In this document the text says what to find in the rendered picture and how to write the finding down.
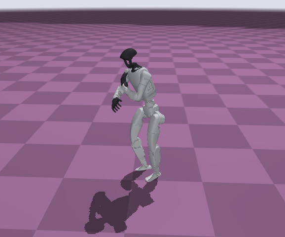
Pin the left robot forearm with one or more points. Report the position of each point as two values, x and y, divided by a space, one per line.
131 94

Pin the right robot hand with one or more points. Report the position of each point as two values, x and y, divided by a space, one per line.
115 103

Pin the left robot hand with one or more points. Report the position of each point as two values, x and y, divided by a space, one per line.
123 80

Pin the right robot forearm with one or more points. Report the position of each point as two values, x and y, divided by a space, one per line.
117 94

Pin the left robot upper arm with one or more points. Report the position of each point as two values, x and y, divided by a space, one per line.
144 79

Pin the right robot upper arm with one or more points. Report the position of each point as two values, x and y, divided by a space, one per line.
127 79

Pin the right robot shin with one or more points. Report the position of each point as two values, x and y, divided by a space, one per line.
140 155

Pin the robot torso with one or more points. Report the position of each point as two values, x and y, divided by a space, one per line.
149 93

